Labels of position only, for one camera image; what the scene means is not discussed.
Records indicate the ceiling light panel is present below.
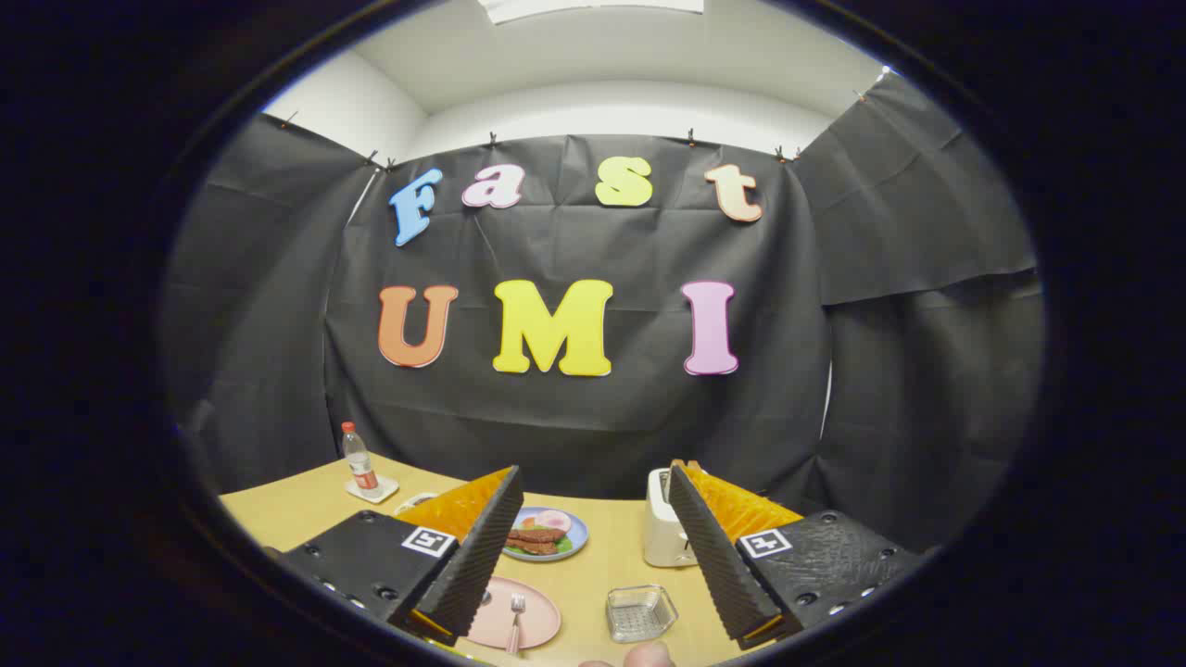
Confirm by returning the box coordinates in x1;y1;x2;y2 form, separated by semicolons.
477;0;707;26

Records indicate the green lettuce leaf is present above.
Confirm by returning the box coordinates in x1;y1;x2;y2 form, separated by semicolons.
503;532;575;558

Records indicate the pink plate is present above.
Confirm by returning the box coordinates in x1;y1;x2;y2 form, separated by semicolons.
466;575;562;650

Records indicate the clear square perforated tray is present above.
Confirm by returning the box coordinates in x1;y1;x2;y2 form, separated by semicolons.
606;585;679;644

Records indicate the blue plate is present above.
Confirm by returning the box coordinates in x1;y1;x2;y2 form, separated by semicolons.
501;506;589;563

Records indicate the clear red-capped water bottle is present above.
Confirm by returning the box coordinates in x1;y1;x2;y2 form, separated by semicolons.
341;422;381;492

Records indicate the small white square coaster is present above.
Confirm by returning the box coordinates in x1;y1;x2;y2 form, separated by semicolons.
346;474;400;504

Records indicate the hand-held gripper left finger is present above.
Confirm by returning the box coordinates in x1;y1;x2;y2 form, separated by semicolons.
264;465;525;648

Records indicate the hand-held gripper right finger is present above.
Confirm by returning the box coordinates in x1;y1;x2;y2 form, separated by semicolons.
667;459;932;651

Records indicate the white toaster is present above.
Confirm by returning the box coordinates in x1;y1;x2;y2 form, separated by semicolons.
643;467;698;569

